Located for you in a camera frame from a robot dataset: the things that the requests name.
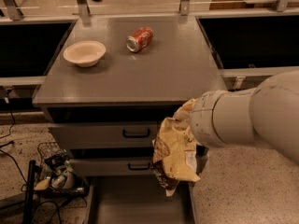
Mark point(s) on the metal post far left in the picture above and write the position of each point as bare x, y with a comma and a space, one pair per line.
13, 11

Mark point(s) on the white paper bowl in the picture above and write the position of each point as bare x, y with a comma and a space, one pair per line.
85, 53

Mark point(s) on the red soda can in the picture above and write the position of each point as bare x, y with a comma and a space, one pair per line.
139, 39

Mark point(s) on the brown chip bag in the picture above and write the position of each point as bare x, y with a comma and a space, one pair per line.
174, 155

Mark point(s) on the grey middle drawer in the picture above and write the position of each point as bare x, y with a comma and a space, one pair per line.
112, 166

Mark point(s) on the grey drawer cabinet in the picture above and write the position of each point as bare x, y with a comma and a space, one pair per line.
126, 86

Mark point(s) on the black stand post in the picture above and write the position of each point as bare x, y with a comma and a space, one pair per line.
29, 193

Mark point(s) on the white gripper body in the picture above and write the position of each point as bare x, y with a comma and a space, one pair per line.
202, 118

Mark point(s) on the metal post centre left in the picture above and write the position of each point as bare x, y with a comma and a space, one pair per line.
83, 8

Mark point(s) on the wire basket with items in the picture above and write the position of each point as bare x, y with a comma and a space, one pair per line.
56, 176

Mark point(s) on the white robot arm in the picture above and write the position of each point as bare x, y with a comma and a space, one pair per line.
266, 116

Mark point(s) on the grey open bottom drawer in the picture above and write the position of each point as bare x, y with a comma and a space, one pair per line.
138, 199

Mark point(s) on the grey top drawer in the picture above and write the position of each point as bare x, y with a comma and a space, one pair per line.
104, 134

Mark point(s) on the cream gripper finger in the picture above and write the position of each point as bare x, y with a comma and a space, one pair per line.
187, 108

